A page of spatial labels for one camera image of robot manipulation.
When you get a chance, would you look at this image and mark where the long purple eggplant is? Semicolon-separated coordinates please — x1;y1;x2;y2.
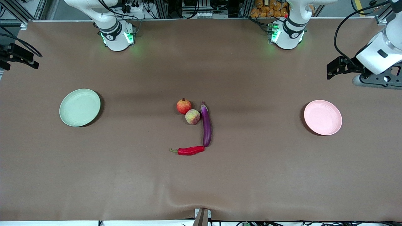
200;100;212;148

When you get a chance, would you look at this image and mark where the yellow-pink peach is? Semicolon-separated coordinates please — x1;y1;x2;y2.
185;109;201;125

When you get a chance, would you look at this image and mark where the red pomegranate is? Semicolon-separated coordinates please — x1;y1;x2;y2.
176;98;192;115

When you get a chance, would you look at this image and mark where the red chili pepper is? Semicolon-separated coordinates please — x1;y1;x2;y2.
170;146;205;156

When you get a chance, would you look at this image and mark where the pink round plate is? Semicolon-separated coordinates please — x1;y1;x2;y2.
303;100;343;136

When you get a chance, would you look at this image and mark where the light green round plate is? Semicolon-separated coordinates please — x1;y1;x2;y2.
59;89;101;127

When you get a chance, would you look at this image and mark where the orange snack bag pile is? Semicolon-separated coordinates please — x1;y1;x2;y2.
250;0;289;18

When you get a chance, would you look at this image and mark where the white power strip with plugs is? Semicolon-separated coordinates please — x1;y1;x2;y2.
121;0;152;14

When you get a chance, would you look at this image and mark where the brown table cloth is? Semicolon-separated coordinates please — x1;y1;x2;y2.
0;17;402;222

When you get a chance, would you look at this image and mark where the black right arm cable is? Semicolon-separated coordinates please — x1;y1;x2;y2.
0;27;43;58

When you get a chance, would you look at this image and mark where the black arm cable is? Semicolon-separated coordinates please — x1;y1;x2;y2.
0;27;43;58
334;0;393;63

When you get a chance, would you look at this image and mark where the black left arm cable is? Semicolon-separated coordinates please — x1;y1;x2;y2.
334;0;393;63

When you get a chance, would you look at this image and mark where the metal table edge bracket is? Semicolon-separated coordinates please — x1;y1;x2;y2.
195;208;211;226

